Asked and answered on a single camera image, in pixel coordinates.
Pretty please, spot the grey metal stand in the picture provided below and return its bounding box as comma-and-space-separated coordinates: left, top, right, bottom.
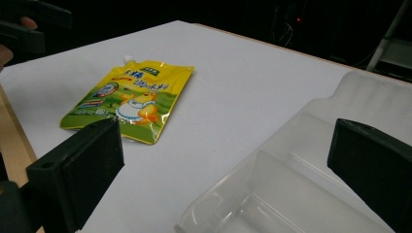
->
365, 0, 412, 82

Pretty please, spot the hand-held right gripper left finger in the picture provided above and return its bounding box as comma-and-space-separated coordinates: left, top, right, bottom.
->
25, 116, 125, 233

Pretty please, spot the yellow spouted seasoning pouch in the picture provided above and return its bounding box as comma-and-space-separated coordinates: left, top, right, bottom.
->
59, 54, 196, 146

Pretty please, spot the clear plastic container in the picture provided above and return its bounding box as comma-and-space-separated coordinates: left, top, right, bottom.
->
174, 70, 412, 233

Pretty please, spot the thin pale cable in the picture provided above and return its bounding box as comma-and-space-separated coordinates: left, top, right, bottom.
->
276, 20, 295, 47

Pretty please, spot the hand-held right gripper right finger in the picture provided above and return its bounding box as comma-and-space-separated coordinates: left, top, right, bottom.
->
326, 117, 412, 233

